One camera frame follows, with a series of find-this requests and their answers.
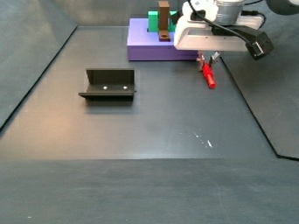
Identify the black angle bracket holder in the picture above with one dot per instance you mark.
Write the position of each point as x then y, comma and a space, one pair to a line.
110, 83

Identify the red peg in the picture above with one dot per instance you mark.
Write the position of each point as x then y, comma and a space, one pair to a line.
209, 75

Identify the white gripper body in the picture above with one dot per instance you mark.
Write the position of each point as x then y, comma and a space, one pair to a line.
201, 15

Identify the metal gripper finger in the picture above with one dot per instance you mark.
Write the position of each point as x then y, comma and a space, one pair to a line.
201, 60
214, 58

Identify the purple base board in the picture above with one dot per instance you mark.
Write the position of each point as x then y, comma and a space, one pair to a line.
146, 48

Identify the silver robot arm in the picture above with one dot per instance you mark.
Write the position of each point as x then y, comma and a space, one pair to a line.
217, 25

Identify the green block right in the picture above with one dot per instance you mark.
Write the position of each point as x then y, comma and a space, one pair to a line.
171, 25

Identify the green block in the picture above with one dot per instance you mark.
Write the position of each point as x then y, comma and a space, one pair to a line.
153, 21
171, 25

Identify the brown upright block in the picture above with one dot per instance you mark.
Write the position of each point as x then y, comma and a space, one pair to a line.
163, 17

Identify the green block left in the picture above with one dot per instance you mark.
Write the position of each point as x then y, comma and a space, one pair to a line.
153, 21

